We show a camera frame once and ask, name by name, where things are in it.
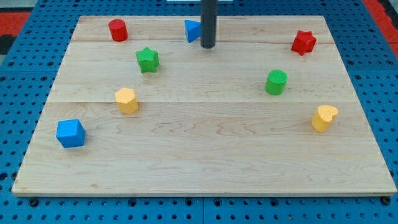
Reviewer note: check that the red star block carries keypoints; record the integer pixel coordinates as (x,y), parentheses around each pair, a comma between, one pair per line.
(304,42)

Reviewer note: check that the blue cube block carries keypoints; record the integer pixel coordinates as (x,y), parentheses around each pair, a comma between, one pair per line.
(70,133)

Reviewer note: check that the red cylinder block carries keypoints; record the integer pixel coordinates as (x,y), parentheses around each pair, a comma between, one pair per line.
(118,30)

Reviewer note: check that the green star block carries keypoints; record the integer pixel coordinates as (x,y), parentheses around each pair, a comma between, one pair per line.
(148,60)

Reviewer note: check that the wooden board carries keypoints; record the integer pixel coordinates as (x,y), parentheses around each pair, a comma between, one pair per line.
(205,127)

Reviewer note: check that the green cylinder block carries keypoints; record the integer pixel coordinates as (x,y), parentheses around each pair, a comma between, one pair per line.
(276,82)

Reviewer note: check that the yellow hexagon block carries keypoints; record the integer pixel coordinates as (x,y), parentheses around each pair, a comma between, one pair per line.
(126,101)

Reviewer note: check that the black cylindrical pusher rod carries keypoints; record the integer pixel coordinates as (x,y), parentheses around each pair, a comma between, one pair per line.
(209,10)

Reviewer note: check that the yellow heart block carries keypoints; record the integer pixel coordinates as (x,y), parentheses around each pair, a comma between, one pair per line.
(324,117)

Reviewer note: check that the blue triangle block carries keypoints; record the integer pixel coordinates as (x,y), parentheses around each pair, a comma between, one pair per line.
(192,30)

